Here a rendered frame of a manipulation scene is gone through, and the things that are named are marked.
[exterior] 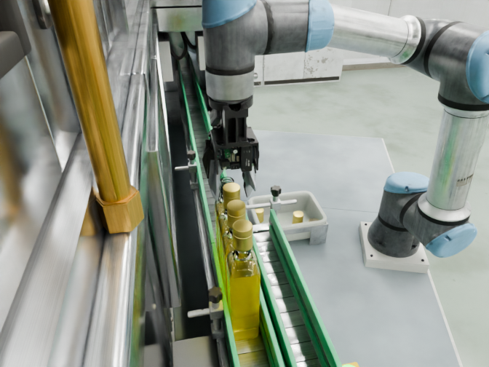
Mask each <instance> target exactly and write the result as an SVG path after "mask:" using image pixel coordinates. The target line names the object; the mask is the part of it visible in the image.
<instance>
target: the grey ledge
mask: <svg viewBox="0 0 489 367"><path fill-rule="evenodd" d="M172 365H173V367H220V365H219V360H218V351H217V346H216V340H215V339H212V335H209V336H201V337H197V338H193V339H185V340H180V341H176V342H173V343H172Z"/></svg>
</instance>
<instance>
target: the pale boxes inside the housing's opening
mask: <svg viewBox="0 0 489 367"><path fill-rule="evenodd" d="M157 36H158V42H159V53H160V59H161V65H162V76H163V82H173V75H172V61H171V54H170V42H169V36H168V33H167V37H168V39H164V36H163V33H158V34H157ZM195 42H196V61H197V63H198V66H199V69H200V70H205V68H206V66H205V56H204V35H203V31H195Z"/></svg>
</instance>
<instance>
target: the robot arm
mask: <svg viewBox="0 0 489 367"><path fill-rule="evenodd" d="M202 27H203V35H204V56H205V66H206V68H205V76H206V88H207V95H209V105H210V107H211V108H213V110H212V111H211V113H210V125H211V126H212V129H211V131H209V133H208V135H209V137H210V139H209V140H205V146H204V149H203V152H202V161H203V165H204V169H205V172H206V175H207V180H208V184H209V186H210V191H211V193H212V195H213V197H214V198H215V200H216V201H219V197H220V189H219V186H220V184H221V181H220V175H221V173H222V172H223V170H227V169H231V170H236V169H239V168H240V169H241V171H242V177H243V180H244V185H243V186H244V191H245V194H246V197H249V196H250V194H251V192H252V190H254V191H256V185H255V177H256V170H258V159H259V142H258V140H257V138H256V137H255V134H254V132H253V130H252V128H251V127H248V126H247V117H248V109H249V108H250V107H251V106H252V105H253V93H254V79H257V78H258V74H257V73H254V68H255V56H256V55H274V54H282V53H291V52H308V51H312V50H321V49H323V48H325V47H332V48H336V49H341V50H349V51H353V52H361V53H366V54H370V55H378V56H382V57H387V58H388V60H389V61H390V62H391V63H394V64H400V65H403V66H407V67H408V68H411V69H413V70H415V71H418V72H420V73H422V74H424V75H426V76H428V77H430V78H432V79H434V80H436V81H438V82H440V88H439V92H438V96H437V100H438V102H439V103H440V104H441V105H442V106H443V107H444V109H443V113H442V119H441V123H440V130H439V134H438V138H437V145H436V149H435V153H434V159H433V163H432V170H431V174H430V178H427V177H426V176H424V175H421V174H419V173H412V172H398V173H393V174H391V175H390V176H389V177H388V178H387V179H386V183H385V186H384V187H383V195H382V198H381V204H380V208H379V211H378V215H377V217H376V218H375V220H374V221H373V223H372V224H371V225H370V227H369V229H368V232H367V240H368V242H369V243H370V244H371V246H372V247H373V248H375V249H376V250H377V251H378V252H380V253H382V254H384V255H387V256H391V257H395V258H406V257H409V256H412V255H414V254H415V253H416V252H417V251H418V248H419V245H420V243H421V244H422V245H423V246H424V247H425V249H427V250H429V251H430V252H431V253H432V254H433V255H435V256H436V257H439V258H447V257H450V256H453V255H456V254H457V253H459V252H461V251H462V250H463V249H465V248H466V247H468V246H469V245H470V244H471V243H472V242H473V240H474V239H475V237H476V236H477V228H476V227H475V226H474V224H473V223H470V222H469V217H470V215H471V211H472V207H471V205H470V203H469V202H468V201H467V197H468V195H469V190H470V187H471V185H472V180H473V177H474V172H475V170H476V166H477V162H478V159H479V156H480V152H481V148H482V144H483V141H484V138H485V134H486V131H487V128H488V123H489V28H486V27H483V26H479V25H474V24H470V23H465V22H462V21H458V20H446V19H434V18H425V17H416V16H412V15H406V16H403V17H401V18H396V17H390V16H386V15H380V14H376V13H373V12H367V11H363V10H360V9H354V8H350V7H344V6H341V5H337V4H331V3H330V2H329V1H328V0H202Z"/></svg>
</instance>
